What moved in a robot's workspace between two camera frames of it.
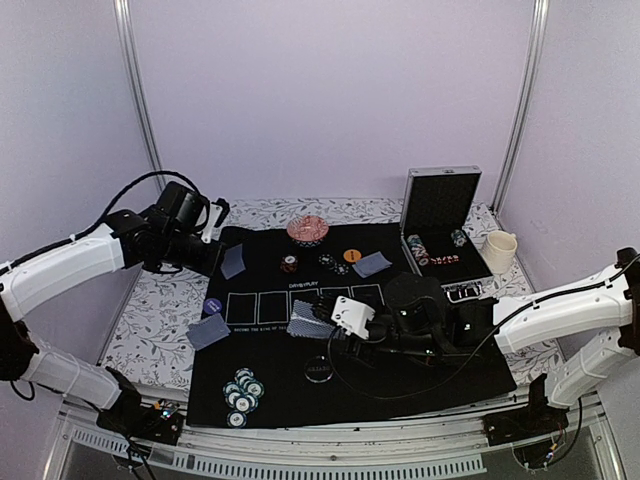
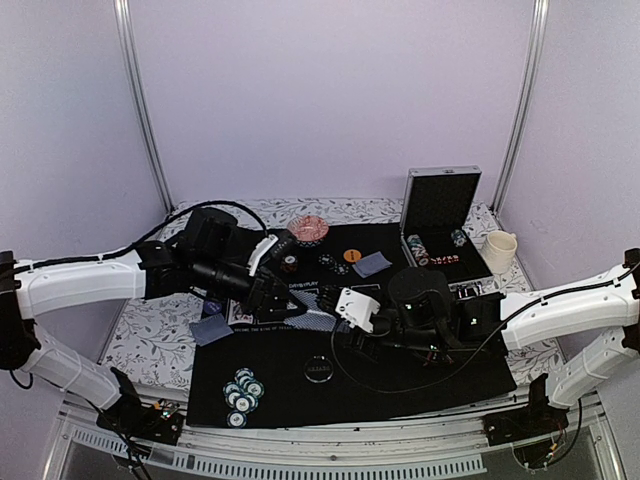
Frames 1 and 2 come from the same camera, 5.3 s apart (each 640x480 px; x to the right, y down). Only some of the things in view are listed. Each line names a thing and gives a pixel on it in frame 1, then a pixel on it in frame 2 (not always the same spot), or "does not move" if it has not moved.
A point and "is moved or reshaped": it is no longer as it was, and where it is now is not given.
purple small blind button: x=212 y=306 does not move
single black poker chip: x=341 y=269 does not move
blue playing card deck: x=305 y=321 is moved or reshaped
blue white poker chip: x=237 y=418 does not move
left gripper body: x=201 y=264 -> x=260 y=280
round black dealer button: x=318 y=369 does not move
